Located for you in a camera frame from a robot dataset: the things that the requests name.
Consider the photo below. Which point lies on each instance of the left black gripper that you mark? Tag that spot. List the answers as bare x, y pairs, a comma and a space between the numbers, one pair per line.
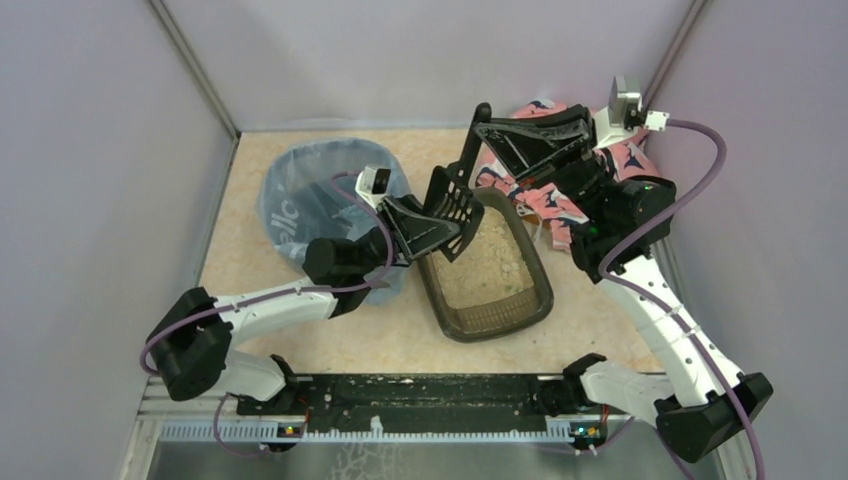
398, 224

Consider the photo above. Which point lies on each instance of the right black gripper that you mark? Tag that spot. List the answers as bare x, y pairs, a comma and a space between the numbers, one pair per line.
586, 142

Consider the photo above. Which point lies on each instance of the black litter scoop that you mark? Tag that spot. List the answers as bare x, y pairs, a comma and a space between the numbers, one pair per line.
449, 196

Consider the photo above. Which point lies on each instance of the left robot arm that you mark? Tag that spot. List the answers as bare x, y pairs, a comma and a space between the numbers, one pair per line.
193, 349

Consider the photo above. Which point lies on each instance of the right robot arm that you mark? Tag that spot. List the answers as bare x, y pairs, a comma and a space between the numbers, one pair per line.
704, 398

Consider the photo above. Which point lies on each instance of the brown litter box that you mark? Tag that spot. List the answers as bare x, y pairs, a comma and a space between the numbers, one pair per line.
497, 286

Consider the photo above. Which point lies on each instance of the pink patterned cloth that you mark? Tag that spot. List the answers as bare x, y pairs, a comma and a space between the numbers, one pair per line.
628, 203

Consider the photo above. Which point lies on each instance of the blue-lined trash bin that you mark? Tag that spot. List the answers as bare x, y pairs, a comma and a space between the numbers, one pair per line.
298, 201

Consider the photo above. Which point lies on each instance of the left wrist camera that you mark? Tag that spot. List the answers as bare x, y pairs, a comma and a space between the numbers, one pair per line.
372, 183

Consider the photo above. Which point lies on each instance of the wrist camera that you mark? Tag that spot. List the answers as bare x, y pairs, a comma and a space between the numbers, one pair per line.
626, 99
372, 183

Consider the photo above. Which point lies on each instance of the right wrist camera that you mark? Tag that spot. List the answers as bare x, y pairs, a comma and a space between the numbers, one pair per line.
626, 99

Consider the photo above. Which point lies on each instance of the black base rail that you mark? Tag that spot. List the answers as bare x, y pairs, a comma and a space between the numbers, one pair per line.
384, 408

